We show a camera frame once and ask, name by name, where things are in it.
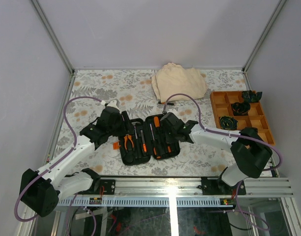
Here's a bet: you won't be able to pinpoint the steel claw hammer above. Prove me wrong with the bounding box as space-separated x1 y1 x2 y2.
133 124 138 140

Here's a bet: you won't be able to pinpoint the orange black needle-nose pliers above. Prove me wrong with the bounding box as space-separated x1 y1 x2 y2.
124 135 134 151

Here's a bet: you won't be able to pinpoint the dark green tool case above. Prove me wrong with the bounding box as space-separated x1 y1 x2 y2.
113 114 180 166

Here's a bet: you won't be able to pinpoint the orange handled long screwdriver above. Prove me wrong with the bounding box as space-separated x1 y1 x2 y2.
154 117 160 128

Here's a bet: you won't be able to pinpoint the orange utility knife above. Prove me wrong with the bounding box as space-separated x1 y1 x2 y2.
140 129 147 154

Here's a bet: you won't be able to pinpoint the large black orange screwdriver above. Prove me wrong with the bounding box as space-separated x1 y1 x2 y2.
150 124 161 159

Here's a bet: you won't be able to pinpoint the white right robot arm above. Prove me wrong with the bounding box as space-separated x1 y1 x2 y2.
160 113 273 194

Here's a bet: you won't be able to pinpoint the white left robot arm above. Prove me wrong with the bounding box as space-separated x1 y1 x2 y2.
19 106 130 217

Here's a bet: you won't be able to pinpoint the floral table mat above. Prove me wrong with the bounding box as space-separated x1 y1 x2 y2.
49 69 246 177

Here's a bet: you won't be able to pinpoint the cream cloth bag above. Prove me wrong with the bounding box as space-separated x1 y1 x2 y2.
151 62 207 102

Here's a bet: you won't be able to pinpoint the dark tape roll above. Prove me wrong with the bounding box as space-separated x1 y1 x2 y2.
219 116 238 130
242 90 262 103
231 102 250 116

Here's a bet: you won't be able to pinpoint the orange compartment tray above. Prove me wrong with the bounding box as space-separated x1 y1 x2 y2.
210 91 275 146

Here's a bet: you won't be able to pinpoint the dark tape roll top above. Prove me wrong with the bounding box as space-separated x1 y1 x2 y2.
242 90 262 103

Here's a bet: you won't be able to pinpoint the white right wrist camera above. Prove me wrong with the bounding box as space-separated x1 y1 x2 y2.
167 109 178 116

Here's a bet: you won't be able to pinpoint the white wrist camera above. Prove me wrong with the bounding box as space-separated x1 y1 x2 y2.
100 99 119 110
167 109 178 116

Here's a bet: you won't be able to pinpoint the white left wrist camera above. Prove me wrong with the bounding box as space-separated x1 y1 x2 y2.
100 99 119 110

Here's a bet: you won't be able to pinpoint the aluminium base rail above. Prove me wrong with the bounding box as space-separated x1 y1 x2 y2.
58 177 293 207

